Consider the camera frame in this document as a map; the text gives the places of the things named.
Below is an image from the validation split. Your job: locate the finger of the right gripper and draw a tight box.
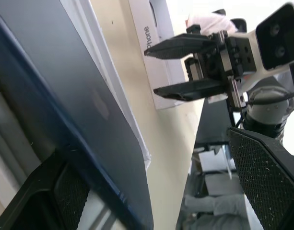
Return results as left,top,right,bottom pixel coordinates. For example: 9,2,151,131
153,78,228,102
143,33,219,60

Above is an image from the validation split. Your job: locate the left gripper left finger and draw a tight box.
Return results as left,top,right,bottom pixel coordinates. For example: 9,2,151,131
0,148,90,230

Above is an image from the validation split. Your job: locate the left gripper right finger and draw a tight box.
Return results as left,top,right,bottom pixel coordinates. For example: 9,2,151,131
227,126,294,230

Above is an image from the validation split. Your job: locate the dark blue smartphone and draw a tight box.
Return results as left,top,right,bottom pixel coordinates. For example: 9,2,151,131
0,0,154,230

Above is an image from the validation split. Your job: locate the white phone box lid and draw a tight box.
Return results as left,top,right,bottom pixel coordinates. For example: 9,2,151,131
128,0,205,111

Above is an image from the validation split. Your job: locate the white phone box bottom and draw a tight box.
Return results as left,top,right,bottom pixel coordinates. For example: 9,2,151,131
72,0,153,171

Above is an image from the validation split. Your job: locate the black office chair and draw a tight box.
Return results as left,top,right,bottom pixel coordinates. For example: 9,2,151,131
229,18,247,33

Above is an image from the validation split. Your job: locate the person in white shirt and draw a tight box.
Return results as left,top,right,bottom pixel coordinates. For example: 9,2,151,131
184,11,239,35

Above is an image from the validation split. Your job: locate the person in grey clothes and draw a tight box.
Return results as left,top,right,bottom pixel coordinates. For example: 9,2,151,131
182,193,247,230

